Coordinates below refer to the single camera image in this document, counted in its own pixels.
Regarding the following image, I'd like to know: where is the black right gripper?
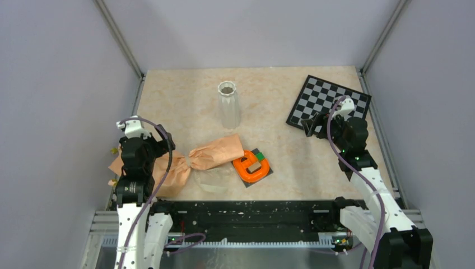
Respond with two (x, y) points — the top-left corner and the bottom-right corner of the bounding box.
(301, 110), (348, 152)

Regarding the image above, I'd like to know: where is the orange paper flower bouquet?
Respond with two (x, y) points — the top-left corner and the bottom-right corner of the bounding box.
(109, 134), (244, 198)

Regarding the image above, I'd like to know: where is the orange plastic ring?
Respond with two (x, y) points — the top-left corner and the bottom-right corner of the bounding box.
(232, 150), (271, 183)

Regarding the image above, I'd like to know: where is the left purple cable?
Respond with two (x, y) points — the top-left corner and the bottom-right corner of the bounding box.
(117, 116), (175, 269)

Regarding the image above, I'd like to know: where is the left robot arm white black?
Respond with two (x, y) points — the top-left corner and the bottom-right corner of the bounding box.
(115, 120), (180, 268)

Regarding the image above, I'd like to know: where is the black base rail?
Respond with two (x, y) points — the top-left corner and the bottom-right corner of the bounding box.
(145, 200), (353, 245)

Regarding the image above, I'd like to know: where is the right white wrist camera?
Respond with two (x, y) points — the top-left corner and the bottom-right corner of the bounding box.
(332, 95), (355, 119)

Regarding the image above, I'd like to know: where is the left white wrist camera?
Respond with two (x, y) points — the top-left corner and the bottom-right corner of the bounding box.
(116, 115), (152, 140)

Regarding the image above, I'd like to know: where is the black grey checkerboard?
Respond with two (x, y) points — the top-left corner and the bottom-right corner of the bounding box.
(286, 75), (372, 130)

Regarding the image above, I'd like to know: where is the white ribbed vase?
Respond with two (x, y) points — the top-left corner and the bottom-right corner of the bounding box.
(218, 81), (240, 129)

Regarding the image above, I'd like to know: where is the green cube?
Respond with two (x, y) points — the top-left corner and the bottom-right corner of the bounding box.
(255, 152), (265, 161)

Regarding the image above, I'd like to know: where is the tan wooden block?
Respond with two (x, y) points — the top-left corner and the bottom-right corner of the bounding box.
(247, 162), (262, 174)

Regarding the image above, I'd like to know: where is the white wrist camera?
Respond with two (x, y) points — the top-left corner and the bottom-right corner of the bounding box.
(116, 115), (152, 140)
(332, 95), (355, 119)

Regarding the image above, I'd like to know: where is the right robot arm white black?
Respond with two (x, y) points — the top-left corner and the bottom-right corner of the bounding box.
(301, 114), (433, 268)

